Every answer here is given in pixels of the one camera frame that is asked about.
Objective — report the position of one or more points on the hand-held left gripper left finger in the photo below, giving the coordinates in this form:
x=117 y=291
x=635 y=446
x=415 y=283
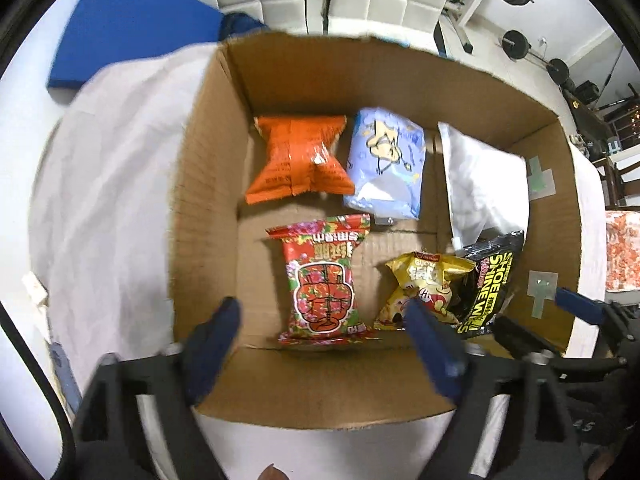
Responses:
x=215 y=345

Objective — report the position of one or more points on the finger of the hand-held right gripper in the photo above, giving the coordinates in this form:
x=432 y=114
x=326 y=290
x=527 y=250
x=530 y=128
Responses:
x=580 y=305
x=520 y=335

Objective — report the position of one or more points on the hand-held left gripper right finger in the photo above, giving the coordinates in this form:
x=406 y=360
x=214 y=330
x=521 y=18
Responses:
x=435 y=355

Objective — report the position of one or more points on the black packet with yellow print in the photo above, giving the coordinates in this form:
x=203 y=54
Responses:
x=487 y=285

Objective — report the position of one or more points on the yellow snack packet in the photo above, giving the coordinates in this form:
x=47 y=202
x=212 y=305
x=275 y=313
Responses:
x=425 y=275

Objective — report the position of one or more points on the cardboard box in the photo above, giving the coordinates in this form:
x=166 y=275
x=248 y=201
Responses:
x=320 y=385

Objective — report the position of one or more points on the red flowered snack packet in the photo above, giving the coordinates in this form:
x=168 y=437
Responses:
x=320 y=285

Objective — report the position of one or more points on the white plastic packet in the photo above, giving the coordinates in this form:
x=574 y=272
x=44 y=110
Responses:
x=485 y=185

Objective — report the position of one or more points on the light blue cartoon packet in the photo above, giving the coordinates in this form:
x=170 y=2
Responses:
x=385 y=160

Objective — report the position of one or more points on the orange snack packet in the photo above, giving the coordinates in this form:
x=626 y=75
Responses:
x=295 y=160

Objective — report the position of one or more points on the brown wooden chair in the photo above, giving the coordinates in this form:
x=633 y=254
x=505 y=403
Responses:
x=612 y=180

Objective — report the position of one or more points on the blue smartphone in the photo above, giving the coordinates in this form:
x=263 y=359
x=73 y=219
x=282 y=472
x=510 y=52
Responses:
x=65 y=375

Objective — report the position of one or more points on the small white box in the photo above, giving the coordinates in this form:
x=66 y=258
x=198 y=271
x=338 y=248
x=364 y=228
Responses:
x=36 y=290

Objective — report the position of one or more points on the black exercise machine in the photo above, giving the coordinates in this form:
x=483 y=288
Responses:
x=587 y=92

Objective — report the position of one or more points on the short barbell with black plates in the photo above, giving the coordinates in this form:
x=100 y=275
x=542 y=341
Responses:
x=517 y=44

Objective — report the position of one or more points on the white weight bench rack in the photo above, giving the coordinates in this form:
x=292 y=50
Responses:
x=467 y=5

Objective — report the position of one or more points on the dark blue cloth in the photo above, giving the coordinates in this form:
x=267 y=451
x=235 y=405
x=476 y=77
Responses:
x=242 y=25

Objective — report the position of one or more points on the blue foam mat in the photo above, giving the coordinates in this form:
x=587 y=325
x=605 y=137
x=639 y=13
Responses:
x=135 y=25

